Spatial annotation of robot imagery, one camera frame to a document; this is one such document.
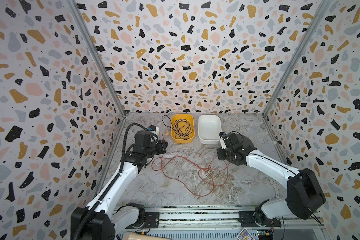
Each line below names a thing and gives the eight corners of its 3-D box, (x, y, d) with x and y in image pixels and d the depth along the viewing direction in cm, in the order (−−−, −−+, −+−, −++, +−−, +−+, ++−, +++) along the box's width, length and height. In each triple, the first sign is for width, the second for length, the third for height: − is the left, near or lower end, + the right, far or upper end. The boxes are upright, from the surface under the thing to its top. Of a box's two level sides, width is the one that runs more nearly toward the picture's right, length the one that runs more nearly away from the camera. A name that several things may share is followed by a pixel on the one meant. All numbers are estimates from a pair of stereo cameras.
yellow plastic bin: (169, 145, 105) (169, 140, 100) (172, 119, 121) (172, 113, 116) (194, 146, 105) (194, 140, 100) (193, 119, 121) (194, 113, 116)
